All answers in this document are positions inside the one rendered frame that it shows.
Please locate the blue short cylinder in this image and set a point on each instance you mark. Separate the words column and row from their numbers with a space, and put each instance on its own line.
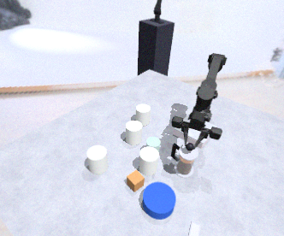
column 158, row 200

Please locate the white flat bar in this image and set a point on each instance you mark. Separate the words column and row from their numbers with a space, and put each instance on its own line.
column 194, row 230

